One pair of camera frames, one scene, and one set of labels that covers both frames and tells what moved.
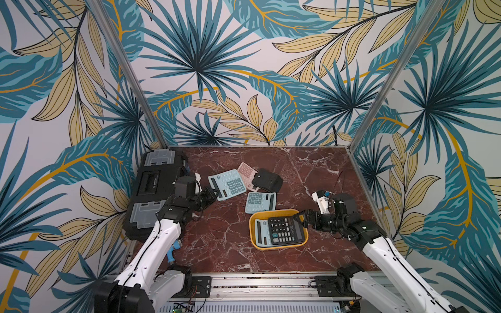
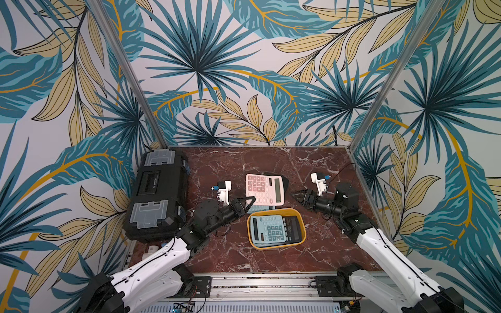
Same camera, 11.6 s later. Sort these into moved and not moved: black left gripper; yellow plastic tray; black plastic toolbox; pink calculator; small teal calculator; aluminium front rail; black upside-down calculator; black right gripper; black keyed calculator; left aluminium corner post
Moved: small teal calculator; pink calculator; black right gripper; black left gripper; black upside-down calculator
Not moved: yellow plastic tray; black plastic toolbox; aluminium front rail; black keyed calculator; left aluminium corner post
